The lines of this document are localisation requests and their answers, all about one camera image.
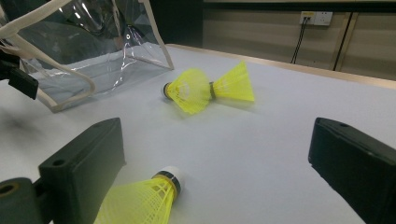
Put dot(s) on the white wall socket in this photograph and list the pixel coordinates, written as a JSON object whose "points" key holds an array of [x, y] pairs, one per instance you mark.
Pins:
{"points": [[320, 18]]}

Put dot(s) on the transparent bag with beige trim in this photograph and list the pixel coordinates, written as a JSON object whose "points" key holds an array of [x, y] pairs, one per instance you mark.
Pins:
{"points": [[134, 59]]}

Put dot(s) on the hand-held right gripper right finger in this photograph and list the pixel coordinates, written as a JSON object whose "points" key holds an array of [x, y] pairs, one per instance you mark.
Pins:
{"points": [[358, 165]]}

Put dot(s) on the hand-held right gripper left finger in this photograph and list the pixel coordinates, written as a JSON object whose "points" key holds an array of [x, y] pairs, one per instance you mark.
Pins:
{"points": [[84, 161]]}

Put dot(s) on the white table sheet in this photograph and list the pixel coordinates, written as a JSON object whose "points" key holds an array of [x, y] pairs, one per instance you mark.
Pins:
{"points": [[249, 140]]}

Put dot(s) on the yellow shuttlecock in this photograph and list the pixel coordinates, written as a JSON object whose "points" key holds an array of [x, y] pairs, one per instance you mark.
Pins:
{"points": [[233, 85], [140, 202], [190, 91]]}

